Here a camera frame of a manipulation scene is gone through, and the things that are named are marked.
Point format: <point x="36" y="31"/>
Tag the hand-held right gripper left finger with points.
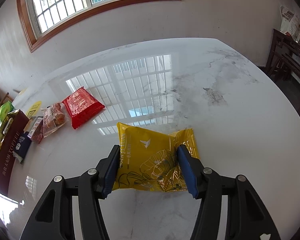
<point x="110" y="170"/>

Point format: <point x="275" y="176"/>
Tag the round yellow sticker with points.
<point x="35" y="106"/>

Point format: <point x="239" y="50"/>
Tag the wooden framed barred window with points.
<point x="65" y="0"/>

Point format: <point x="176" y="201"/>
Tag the green tissue pack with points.
<point x="5" y="110"/>

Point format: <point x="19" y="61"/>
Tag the blue cracker packet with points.
<point x="22" y="146"/>

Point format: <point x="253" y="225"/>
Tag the clear orange snack packet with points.
<point x="53" y="120"/>

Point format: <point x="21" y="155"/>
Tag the dark wooden side table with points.
<point x="280" y="50"/>

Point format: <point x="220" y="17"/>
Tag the gold tin box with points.
<point x="10" y="155"/>

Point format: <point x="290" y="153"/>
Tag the small brown snack packet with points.
<point x="36" y="131"/>

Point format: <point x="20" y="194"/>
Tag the wooden chair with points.
<point x="3" y="98"/>

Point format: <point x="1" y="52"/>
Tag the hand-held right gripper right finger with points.
<point x="187" y="172"/>

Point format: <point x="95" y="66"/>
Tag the yellow snack packet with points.
<point x="150" y="160"/>

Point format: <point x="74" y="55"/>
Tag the folded newspaper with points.
<point x="288" y="17"/>

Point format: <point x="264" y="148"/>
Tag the red snack packet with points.
<point x="81" y="105"/>

